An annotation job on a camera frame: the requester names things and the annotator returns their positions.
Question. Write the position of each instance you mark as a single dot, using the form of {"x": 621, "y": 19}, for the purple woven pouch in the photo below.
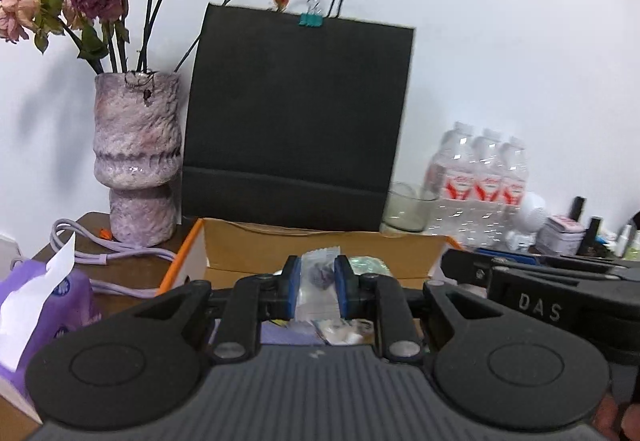
{"x": 287, "y": 333}

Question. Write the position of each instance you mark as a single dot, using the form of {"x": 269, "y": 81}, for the purple tissue box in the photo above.
{"x": 45, "y": 321}

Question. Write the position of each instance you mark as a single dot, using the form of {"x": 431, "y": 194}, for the purple ceramic vase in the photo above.
{"x": 137, "y": 156}

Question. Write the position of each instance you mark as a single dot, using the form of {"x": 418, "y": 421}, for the red cardboard box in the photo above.
{"x": 250, "y": 246}

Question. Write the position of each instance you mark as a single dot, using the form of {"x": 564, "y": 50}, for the person's right hand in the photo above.
{"x": 620, "y": 418}

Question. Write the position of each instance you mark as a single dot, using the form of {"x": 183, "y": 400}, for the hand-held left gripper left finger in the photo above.
{"x": 292, "y": 288}

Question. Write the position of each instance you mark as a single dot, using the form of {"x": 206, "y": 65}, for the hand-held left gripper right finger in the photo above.
{"x": 343, "y": 288}

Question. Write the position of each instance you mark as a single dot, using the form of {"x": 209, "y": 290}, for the clear packet with purple content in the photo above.
{"x": 320, "y": 281}

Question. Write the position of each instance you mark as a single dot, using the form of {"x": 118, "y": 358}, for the green binder clip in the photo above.
{"x": 310, "y": 18}

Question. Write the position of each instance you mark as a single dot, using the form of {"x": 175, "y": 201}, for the clear water bottle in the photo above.
{"x": 515, "y": 181}
{"x": 450, "y": 181}
{"x": 487, "y": 186}

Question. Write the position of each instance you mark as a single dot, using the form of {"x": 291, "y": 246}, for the white holder with small bottles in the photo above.
{"x": 629, "y": 243}

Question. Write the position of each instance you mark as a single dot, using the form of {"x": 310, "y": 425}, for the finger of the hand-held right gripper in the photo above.
{"x": 510, "y": 256}
{"x": 465, "y": 268}

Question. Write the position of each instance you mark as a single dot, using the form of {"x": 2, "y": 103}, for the black cosmetic bottle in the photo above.
{"x": 593, "y": 236}

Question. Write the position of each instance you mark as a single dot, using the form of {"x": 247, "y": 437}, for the white robot figure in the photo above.
{"x": 530, "y": 221}

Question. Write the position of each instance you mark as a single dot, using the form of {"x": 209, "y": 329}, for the black paper bag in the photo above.
{"x": 300, "y": 121}

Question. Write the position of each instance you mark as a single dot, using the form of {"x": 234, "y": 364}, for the grey tin box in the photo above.
{"x": 560, "y": 236}

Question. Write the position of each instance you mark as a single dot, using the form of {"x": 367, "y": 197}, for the clear glass cup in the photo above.
{"x": 407, "y": 208}

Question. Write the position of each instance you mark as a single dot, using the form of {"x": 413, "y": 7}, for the iridescent plastic wrap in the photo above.
{"x": 370, "y": 266}

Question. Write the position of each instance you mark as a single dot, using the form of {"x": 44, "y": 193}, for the slim black tube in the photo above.
{"x": 578, "y": 208}

